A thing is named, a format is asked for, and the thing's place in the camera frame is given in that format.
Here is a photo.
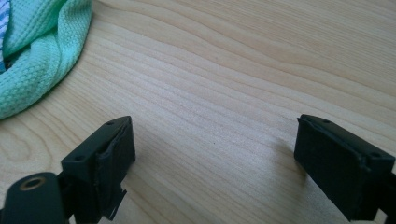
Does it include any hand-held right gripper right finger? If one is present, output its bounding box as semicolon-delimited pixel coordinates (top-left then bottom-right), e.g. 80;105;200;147
293;113;396;222

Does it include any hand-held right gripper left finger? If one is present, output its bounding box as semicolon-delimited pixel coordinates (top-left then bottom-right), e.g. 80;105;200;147
57;115;136;224

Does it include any mint green textured cloth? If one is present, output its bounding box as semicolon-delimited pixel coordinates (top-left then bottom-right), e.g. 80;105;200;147
0;0;93;121

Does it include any blue white striped cloth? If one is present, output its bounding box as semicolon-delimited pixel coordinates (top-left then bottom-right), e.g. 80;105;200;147
0;0;12;75

